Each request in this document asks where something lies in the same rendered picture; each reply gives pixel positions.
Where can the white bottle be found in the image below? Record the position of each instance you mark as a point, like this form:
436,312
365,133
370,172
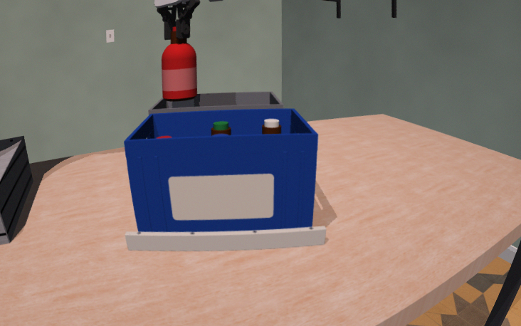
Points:
271,126

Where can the red bottle with pink label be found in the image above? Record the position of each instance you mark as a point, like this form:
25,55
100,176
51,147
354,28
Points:
179,73

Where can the green bottle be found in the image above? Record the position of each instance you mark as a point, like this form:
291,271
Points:
220,127

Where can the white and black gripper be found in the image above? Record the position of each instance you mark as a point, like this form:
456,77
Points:
182,24

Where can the dark grey plastic crate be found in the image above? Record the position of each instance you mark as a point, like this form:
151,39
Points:
224,101

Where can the blue plastic crate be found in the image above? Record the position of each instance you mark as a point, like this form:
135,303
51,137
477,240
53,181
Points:
246,181

